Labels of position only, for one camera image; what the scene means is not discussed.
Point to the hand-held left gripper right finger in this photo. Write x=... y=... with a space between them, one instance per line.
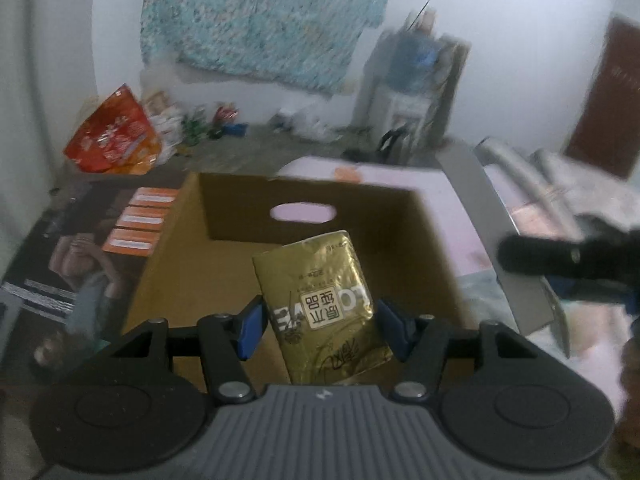
x=395 y=330

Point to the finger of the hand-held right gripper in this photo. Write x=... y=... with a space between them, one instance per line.
x=540 y=256

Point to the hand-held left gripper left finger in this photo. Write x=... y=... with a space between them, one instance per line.
x=252 y=327

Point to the gold tissue packet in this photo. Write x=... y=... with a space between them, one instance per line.
x=315 y=280

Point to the brown cardboard box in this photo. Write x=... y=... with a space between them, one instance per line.
x=235 y=210

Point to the white striped blanket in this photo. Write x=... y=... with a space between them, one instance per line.
x=480 y=210

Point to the grey quilt with yellow print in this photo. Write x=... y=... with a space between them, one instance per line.
x=570 y=180

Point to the brown door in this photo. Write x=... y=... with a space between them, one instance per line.
x=607 y=95

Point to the black kettle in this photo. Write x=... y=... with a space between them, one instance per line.
x=392 y=145

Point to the small blue box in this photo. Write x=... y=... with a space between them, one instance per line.
x=235 y=130

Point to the green bottles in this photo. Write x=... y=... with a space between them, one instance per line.
x=194 y=127

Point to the white plastic bags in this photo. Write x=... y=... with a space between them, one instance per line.
x=305 y=122

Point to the red can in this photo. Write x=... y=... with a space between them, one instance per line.
x=226 y=114

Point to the pale printed bags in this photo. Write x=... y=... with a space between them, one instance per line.
x=162 y=117

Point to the blue water bottle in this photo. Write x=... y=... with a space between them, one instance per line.
x=415 y=62

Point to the red snack bag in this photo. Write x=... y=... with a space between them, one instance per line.
x=112 y=135

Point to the blue patterned wall cloth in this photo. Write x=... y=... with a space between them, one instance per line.
x=260 y=15

